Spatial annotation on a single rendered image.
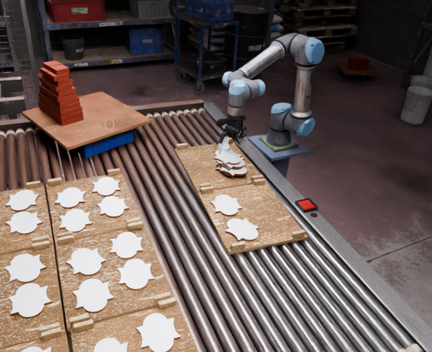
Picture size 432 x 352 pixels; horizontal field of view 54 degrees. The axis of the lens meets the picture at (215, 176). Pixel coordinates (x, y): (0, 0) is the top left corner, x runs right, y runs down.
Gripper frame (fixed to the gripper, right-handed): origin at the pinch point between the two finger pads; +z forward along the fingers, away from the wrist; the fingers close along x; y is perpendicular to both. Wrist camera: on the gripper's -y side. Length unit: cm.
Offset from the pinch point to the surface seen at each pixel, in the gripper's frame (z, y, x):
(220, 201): 10.0, 18.4, -23.9
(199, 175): 11.2, -4.1, -15.1
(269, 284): 13, 62, -44
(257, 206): 11.2, 30.6, -13.0
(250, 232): 10, 41, -30
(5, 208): 11, -39, -95
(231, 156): 4.1, 1.4, 1.0
